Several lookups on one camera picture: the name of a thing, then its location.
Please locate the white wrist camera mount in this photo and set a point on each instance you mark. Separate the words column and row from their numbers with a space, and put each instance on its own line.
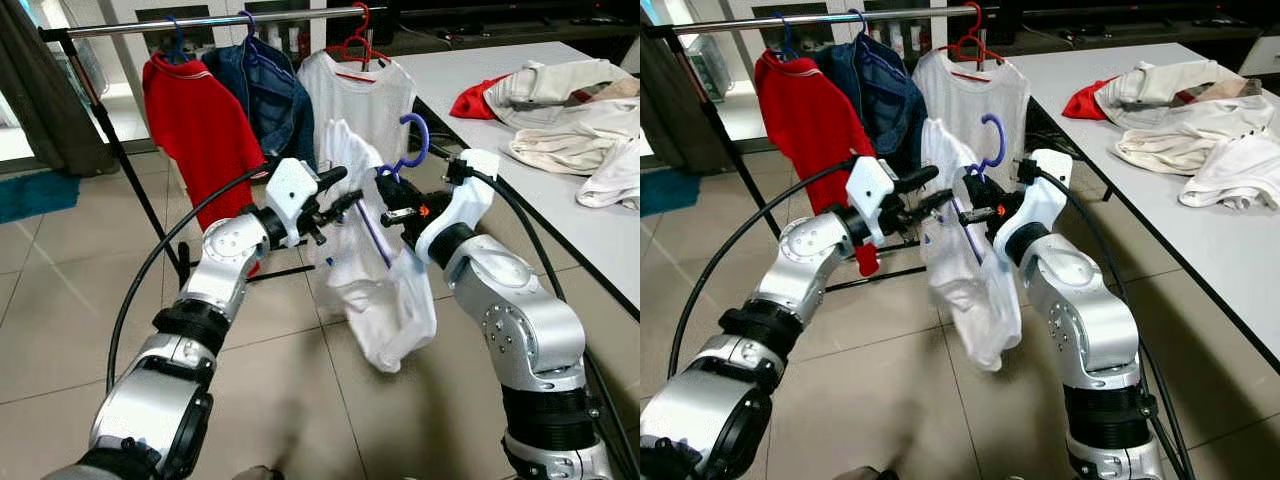
column 290, row 195
column 465, row 200
column 1040, row 200
column 868, row 195

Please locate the chrome clothes rack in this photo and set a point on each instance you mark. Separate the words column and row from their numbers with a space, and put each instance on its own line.
column 800, row 20
column 200, row 22

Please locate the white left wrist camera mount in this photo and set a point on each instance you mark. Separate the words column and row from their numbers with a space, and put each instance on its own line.
column 290, row 195
column 868, row 195

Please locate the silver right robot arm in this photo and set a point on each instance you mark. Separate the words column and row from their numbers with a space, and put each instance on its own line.
column 520, row 320
column 1090, row 320

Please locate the red T-shirt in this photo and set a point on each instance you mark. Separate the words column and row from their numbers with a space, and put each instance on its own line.
column 810, row 130
column 475, row 100
column 200, row 130
column 1085, row 102

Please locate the blue plastic hanger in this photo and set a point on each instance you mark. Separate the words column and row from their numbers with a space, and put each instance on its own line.
column 178, row 40
column 788, row 42
column 250, row 25
column 860, row 25

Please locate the red plastic hanger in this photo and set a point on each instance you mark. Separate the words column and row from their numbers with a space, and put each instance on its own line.
column 972, row 40
column 362, row 40

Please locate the cream jeans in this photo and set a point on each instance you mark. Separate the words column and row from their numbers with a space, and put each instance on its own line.
column 560, row 135
column 1180, row 130

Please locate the white printed T-shirt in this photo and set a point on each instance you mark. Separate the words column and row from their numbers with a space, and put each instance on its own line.
column 975, row 310
column 385, row 310

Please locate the white plain T-shirt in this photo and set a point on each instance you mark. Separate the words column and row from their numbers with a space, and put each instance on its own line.
column 985, row 100
column 1235, row 180
column 615, row 180
column 365, row 105

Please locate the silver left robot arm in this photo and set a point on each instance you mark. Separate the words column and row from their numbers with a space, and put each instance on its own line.
column 220, row 260
column 810, row 260

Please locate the teal floor mat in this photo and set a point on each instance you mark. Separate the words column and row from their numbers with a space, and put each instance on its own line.
column 35, row 195
column 660, row 192

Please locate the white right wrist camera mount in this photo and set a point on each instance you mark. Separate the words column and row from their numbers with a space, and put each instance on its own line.
column 465, row 200
column 1040, row 200

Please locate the dark TV cabinet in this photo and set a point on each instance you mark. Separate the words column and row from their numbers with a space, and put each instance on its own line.
column 500, row 25
column 1120, row 20

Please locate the blue denim jacket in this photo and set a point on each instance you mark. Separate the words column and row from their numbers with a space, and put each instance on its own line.
column 270, row 100
column 880, row 100

